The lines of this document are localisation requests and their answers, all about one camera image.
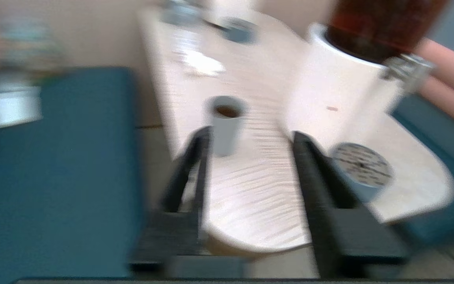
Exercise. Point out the large tea dispenser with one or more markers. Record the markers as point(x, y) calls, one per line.
point(329, 86)

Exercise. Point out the folded white napkin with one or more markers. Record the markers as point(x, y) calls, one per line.
point(6, 108)

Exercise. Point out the small round drip tray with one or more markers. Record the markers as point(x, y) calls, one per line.
point(239, 30)

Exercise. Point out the shiny snack bag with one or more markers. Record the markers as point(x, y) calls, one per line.
point(28, 51)

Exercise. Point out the blue-grey tissue box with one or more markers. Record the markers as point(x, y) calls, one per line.
point(181, 12)

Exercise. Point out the crumpled white tissue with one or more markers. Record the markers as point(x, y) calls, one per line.
point(203, 65)

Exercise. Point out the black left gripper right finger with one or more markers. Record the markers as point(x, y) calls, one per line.
point(341, 228)

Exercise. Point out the round blue-grey perforated drip tray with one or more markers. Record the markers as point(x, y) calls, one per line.
point(363, 167)

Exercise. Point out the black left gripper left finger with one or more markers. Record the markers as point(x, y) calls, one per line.
point(179, 236)

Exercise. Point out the grey cup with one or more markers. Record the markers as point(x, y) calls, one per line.
point(227, 134)

